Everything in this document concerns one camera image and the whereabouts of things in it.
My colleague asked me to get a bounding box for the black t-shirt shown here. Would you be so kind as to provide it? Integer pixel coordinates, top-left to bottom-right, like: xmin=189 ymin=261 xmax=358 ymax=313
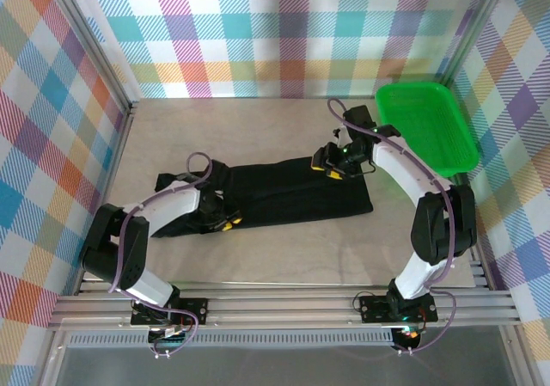
xmin=154 ymin=156 xmax=374 ymax=240

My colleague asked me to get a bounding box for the green plastic mesh basket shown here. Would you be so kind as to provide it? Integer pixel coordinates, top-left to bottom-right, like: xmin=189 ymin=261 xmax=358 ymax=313
xmin=375 ymin=81 xmax=480 ymax=179

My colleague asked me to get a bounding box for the small circuit board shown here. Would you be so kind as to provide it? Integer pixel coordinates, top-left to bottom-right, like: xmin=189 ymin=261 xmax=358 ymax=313
xmin=148 ymin=328 xmax=190 ymax=346
xmin=393 ymin=326 xmax=425 ymax=347

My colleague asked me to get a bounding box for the plaid backdrop cloth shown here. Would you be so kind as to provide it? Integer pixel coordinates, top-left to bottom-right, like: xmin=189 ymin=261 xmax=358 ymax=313
xmin=446 ymin=0 xmax=550 ymax=386
xmin=83 ymin=0 xmax=495 ymax=100
xmin=0 ymin=0 xmax=130 ymax=386

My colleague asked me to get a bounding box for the grey metal panel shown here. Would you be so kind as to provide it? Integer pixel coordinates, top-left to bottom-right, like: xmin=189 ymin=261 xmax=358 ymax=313
xmin=40 ymin=328 xmax=532 ymax=386

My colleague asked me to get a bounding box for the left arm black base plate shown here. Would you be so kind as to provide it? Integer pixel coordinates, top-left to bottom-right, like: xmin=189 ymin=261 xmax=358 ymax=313
xmin=130 ymin=297 xmax=210 ymax=328

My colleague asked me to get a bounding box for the aluminium mounting rail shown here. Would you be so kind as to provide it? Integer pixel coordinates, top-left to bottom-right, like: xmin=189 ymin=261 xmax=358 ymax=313
xmin=46 ymin=289 xmax=522 ymax=332

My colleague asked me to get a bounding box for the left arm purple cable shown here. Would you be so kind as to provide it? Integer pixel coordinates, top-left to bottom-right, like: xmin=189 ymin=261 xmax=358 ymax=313
xmin=107 ymin=151 xmax=216 ymax=359

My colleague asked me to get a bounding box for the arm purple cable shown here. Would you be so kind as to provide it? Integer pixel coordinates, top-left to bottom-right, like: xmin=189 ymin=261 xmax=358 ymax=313
xmin=326 ymin=97 xmax=459 ymax=357
xmin=107 ymin=151 xmax=216 ymax=359

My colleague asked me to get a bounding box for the grey slotted cable duct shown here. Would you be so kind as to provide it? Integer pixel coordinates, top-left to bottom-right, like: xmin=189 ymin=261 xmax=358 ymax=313
xmin=64 ymin=332 xmax=396 ymax=349

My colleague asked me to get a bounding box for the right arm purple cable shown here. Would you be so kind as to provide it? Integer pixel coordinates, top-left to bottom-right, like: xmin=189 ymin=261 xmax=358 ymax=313
xmin=326 ymin=97 xmax=459 ymax=357

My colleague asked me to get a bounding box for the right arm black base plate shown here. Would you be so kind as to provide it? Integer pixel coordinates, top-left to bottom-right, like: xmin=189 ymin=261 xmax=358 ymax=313
xmin=358 ymin=294 xmax=439 ymax=323

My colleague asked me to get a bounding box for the aluminium frame post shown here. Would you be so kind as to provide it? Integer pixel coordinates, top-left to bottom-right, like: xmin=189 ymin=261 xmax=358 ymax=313
xmin=42 ymin=0 xmax=138 ymax=112
xmin=437 ymin=0 xmax=516 ymax=89

